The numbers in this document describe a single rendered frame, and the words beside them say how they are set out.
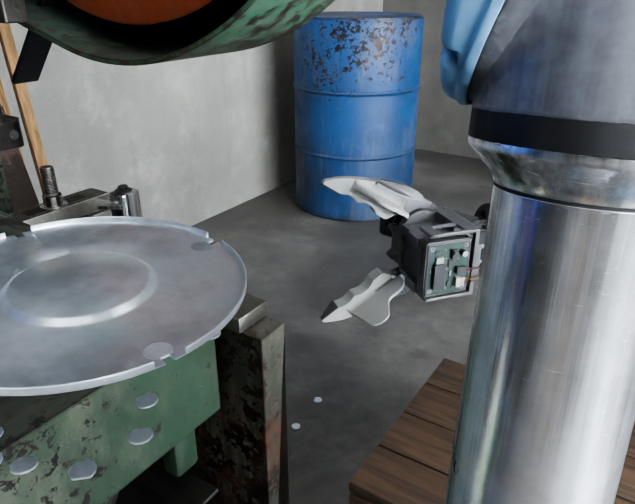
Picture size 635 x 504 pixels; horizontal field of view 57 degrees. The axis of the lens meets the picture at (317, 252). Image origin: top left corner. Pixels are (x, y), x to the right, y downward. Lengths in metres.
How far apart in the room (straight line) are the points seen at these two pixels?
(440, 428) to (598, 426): 0.75
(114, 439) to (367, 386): 1.07
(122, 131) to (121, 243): 1.80
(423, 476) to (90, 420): 0.51
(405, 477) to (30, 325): 0.62
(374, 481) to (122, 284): 0.54
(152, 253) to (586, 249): 0.43
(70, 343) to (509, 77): 0.36
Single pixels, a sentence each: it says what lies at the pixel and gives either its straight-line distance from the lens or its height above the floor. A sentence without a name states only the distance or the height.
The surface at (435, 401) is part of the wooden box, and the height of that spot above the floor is 0.35.
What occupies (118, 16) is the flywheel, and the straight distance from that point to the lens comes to 0.94.
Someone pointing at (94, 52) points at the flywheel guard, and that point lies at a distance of 0.95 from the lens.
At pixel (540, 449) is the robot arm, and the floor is 0.83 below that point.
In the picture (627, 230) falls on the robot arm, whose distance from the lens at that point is 0.28.
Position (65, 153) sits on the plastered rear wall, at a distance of 2.28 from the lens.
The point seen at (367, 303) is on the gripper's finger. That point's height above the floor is 0.72.
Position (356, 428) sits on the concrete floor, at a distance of 1.55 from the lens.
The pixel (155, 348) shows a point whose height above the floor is 0.78.
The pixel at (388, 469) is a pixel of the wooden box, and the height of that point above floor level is 0.35.
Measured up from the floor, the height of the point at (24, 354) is 0.78.
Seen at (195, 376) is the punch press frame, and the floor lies 0.58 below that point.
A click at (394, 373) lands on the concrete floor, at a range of 1.74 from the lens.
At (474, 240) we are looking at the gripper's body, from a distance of 0.58.
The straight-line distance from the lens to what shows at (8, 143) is 0.73.
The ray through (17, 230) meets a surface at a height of 0.79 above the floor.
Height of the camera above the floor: 1.03
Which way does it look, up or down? 25 degrees down
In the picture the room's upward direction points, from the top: straight up
